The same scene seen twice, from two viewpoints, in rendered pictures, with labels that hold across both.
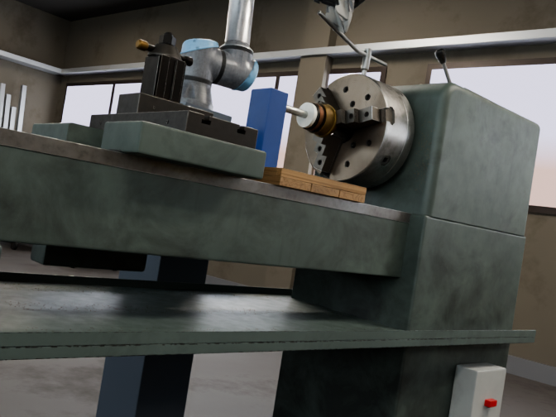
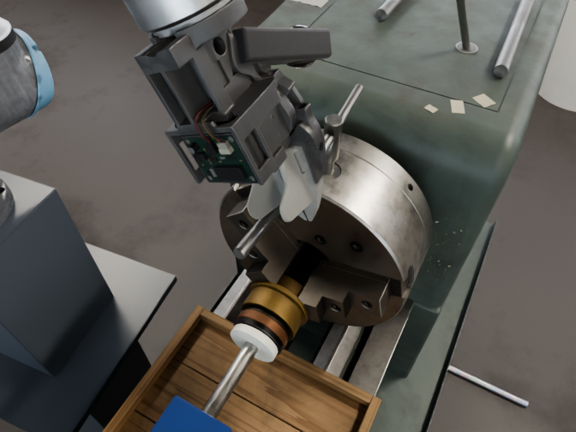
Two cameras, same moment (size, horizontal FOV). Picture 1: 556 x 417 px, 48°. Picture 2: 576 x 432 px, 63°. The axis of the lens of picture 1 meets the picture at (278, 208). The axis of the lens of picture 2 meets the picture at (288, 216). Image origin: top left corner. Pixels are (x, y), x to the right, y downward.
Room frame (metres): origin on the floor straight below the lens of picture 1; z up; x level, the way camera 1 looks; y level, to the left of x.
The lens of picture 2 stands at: (1.41, 0.01, 1.67)
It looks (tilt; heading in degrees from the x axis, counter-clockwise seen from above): 50 degrees down; 340
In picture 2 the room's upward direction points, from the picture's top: straight up
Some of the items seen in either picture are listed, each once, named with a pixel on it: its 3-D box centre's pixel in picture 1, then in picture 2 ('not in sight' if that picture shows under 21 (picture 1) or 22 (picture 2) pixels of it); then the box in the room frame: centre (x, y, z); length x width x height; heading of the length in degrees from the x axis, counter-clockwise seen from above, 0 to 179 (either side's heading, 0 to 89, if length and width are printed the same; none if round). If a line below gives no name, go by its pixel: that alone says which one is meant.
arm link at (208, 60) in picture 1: (199, 59); not in sight; (2.04, 0.33, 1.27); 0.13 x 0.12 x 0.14; 123
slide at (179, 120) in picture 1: (166, 131); not in sight; (1.42, 0.28, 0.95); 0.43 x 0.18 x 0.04; 42
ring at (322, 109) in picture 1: (319, 119); (273, 312); (1.71, -0.08, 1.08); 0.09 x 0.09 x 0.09; 42
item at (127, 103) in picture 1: (165, 113); not in sight; (1.48, 0.30, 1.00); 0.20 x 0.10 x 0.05; 132
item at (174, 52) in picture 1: (165, 53); not in sight; (1.47, 0.32, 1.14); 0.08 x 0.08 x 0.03
